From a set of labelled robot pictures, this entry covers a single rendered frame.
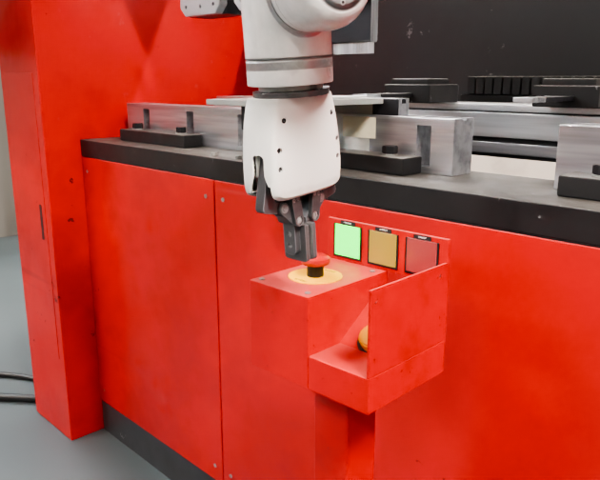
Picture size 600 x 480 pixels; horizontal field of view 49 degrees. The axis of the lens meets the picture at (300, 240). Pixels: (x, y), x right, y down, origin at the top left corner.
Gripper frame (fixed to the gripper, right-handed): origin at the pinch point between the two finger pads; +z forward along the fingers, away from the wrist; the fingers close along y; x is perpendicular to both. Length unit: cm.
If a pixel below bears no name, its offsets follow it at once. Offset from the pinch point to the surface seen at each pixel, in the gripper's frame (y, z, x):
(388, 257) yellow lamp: -20.6, 8.7, -4.0
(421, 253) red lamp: -20.7, 7.2, 1.2
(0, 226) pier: -113, 90, -395
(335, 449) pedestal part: -8.4, 32.0, -4.0
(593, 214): -34.7, 2.9, 17.3
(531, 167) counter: -306, 58, -115
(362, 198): -35.7, 5.9, -20.4
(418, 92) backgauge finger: -71, -8, -33
